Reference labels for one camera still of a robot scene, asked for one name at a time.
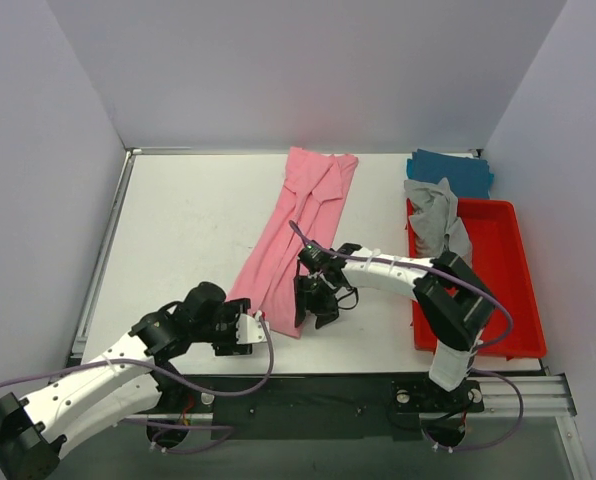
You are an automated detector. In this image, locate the folded blue t shirt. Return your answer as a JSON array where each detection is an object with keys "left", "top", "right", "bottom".
[{"left": 406, "top": 149, "right": 494, "bottom": 199}]

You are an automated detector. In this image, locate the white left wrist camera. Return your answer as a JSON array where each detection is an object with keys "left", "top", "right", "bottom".
[{"left": 235, "top": 310, "right": 268, "bottom": 345}]

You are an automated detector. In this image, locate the pink t shirt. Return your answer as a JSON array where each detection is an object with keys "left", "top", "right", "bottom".
[{"left": 228, "top": 147, "right": 359, "bottom": 338}]

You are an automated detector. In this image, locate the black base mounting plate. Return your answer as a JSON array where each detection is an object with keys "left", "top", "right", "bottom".
[{"left": 154, "top": 372, "right": 484, "bottom": 441}]

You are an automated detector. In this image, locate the grey t shirt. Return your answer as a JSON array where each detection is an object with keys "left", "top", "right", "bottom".
[{"left": 404, "top": 178, "right": 473, "bottom": 266}]

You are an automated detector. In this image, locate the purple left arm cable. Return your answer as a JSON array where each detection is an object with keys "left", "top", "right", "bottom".
[{"left": 0, "top": 309, "right": 276, "bottom": 455}]

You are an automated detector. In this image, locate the aluminium frame rail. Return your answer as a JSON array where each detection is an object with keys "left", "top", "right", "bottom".
[{"left": 37, "top": 147, "right": 578, "bottom": 419}]

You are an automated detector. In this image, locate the red plastic bin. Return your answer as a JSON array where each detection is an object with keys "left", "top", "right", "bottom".
[{"left": 405, "top": 198, "right": 548, "bottom": 359}]

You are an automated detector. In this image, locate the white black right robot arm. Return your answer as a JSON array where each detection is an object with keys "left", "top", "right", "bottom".
[{"left": 294, "top": 243, "right": 494, "bottom": 409}]

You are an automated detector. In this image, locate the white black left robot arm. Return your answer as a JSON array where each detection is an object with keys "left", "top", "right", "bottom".
[{"left": 0, "top": 282, "right": 270, "bottom": 479}]

